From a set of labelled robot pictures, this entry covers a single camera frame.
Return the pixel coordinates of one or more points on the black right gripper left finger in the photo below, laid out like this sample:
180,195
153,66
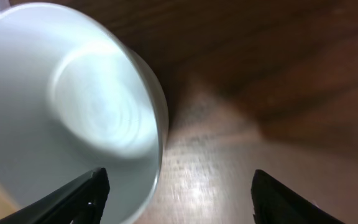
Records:
80,201

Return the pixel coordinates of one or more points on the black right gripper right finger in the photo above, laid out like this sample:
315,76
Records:
275,203

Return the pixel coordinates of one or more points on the grey small bowl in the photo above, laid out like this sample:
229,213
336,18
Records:
73,97

